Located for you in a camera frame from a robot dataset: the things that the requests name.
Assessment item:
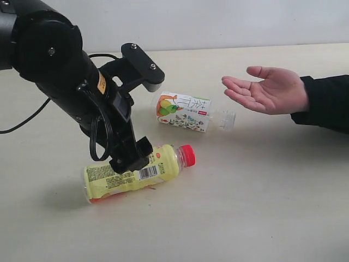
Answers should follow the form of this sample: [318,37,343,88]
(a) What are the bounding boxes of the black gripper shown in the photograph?
[36,52,153,174]

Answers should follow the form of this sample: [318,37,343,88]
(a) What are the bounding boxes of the black sleeved forearm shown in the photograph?
[291,75,348,134]

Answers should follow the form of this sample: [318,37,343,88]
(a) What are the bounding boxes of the clear tea bottle white label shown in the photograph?
[151,91,236,133]

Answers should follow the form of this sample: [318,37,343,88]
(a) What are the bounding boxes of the yellow label bottle red cap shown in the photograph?
[82,144,196,203]

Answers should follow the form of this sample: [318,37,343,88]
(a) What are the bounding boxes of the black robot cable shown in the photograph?
[0,53,121,162]

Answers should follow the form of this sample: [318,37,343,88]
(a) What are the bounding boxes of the open receiving human hand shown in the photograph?
[221,66,309,115]

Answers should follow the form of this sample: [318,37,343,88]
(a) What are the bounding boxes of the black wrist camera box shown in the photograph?
[100,43,165,93]

